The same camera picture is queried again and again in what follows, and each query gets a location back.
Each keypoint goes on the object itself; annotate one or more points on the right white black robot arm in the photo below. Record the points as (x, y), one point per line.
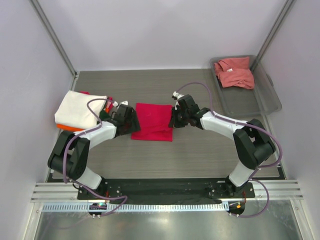
(252, 143)

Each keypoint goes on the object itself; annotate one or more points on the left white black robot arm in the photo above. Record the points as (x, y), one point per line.
(72, 149)

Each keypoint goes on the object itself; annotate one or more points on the right aluminium corner post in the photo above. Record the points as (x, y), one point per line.
(280, 19)

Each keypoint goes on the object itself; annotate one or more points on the slotted cable duct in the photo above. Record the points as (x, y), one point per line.
(95, 207)

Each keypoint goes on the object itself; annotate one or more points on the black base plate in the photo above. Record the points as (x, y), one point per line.
(176, 191)

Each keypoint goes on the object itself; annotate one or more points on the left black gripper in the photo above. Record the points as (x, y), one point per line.
(135, 127)

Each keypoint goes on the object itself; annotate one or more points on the red t-shirt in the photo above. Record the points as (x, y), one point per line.
(154, 122)

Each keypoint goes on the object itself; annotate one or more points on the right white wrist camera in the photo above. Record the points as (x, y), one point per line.
(176, 95)

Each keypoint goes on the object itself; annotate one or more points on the salmon pink t-shirt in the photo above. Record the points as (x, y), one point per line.
(234, 72)

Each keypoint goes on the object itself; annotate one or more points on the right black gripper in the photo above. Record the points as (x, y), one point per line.
(174, 123)

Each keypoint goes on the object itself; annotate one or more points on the left aluminium corner post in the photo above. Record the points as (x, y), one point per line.
(53, 36)

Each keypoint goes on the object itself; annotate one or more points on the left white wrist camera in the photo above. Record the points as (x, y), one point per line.
(117, 104)

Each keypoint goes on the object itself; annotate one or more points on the aluminium corner post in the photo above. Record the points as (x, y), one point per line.
(280, 19)
(53, 36)

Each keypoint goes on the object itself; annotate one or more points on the grey plastic tray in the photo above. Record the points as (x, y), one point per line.
(238, 101)

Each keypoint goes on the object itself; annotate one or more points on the folded dark green t-shirt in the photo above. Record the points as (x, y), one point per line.
(104, 116)

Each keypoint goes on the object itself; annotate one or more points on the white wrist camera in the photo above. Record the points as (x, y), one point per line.
(176, 95)
(117, 104)

